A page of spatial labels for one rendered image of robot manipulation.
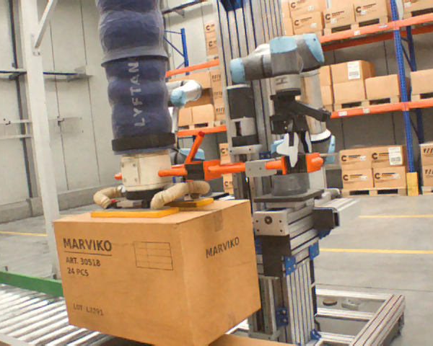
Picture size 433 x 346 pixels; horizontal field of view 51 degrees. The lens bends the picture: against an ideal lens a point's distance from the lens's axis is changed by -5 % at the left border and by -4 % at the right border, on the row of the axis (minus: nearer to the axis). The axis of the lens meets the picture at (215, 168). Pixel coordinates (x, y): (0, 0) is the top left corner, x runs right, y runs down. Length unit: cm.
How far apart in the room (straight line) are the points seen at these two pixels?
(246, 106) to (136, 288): 101
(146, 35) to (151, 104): 23
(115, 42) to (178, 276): 79
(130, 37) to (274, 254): 99
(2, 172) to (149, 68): 1019
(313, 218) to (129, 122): 91
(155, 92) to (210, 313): 74
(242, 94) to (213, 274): 94
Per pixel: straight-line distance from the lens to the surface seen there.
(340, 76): 895
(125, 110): 161
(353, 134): 1023
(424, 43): 992
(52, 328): 229
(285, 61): 133
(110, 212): 165
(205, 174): 147
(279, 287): 230
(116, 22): 164
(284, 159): 132
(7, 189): 1173
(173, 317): 147
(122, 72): 162
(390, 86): 866
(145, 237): 145
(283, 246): 189
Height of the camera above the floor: 129
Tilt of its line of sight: 3 degrees down
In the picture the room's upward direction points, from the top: 6 degrees counter-clockwise
